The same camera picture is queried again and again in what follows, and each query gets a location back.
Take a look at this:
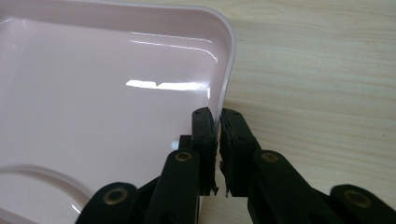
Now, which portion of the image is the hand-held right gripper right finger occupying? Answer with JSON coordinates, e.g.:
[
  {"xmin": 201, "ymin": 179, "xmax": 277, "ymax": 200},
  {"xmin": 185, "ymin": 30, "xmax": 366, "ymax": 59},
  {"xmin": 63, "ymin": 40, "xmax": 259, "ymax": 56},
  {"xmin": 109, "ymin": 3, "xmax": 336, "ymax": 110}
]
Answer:
[{"xmin": 219, "ymin": 107, "xmax": 262, "ymax": 199}]

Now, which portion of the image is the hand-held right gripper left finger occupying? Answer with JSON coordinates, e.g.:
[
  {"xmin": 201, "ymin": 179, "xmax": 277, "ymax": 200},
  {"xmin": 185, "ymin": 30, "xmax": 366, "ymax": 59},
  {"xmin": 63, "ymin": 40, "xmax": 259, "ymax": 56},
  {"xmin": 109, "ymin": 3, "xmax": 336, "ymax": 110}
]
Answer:
[{"xmin": 178, "ymin": 106, "xmax": 219, "ymax": 197}]

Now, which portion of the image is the pink lidded storage box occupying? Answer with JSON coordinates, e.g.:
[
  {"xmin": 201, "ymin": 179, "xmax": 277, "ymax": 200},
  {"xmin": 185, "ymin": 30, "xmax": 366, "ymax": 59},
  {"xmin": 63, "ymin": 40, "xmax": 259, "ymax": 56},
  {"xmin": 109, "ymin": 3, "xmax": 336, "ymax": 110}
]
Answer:
[{"xmin": 0, "ymin": 0, "xmax": 237, "ymax": 224}]

